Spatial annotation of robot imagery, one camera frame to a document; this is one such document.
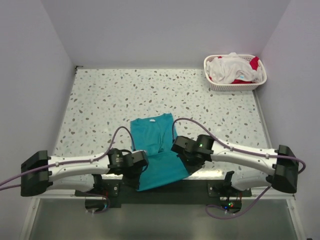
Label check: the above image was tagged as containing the teal t-shirt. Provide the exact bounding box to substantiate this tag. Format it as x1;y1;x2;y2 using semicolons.
130;113;190;192

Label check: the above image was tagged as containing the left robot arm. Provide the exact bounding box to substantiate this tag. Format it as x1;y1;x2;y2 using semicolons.
20;148;149;197

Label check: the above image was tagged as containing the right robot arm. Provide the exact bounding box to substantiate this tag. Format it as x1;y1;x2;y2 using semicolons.
171;134;299;197

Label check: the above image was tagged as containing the white laundry basket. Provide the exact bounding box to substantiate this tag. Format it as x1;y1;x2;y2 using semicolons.
203;52;267;92

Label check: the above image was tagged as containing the white t-shirt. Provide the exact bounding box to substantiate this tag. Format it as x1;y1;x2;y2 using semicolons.
205;51;265;85

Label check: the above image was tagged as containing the red t-shirt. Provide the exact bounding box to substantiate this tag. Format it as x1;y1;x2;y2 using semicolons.
212;56;261;85

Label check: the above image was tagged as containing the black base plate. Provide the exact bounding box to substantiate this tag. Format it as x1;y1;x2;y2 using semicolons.
74;178;252;215

